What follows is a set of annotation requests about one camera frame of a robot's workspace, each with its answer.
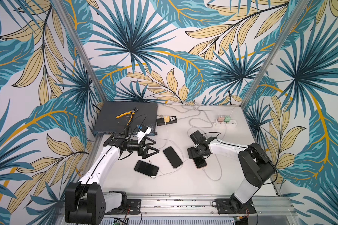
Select black phone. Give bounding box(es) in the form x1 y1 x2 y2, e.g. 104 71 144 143
163 147 183 169

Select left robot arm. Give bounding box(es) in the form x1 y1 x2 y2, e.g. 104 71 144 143
64 135 160 225

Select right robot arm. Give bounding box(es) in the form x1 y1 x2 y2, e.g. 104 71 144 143
187 130 277 208

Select phone in pink case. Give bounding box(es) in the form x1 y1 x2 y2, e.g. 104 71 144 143
193 157 207 169

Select black power strip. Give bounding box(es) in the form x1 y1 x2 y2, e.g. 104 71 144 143
156 116 177 126

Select yellow black pliers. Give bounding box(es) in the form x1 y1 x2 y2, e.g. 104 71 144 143
116 108 138 125

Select yellow charger plug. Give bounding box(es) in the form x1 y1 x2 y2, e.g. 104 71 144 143
163 116 171 123

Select green charger plug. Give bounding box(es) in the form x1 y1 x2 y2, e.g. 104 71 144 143
224 116 232 123

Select white power strip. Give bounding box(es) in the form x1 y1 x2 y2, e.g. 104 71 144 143
215 120 238 128

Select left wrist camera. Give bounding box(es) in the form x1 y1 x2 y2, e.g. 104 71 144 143
137 125 152 143

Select dark blue network switch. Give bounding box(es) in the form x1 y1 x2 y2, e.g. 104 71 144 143
93 102 158 136

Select grey power strip cord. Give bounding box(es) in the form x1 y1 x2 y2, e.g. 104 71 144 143
157 103 237 128

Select aluminium front rail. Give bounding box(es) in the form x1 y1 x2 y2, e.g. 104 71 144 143
56 192 299 218

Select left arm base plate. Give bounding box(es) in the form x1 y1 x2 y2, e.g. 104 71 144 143
106 199 141 215

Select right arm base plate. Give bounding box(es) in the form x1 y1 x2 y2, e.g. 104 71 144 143
211 198 256 215

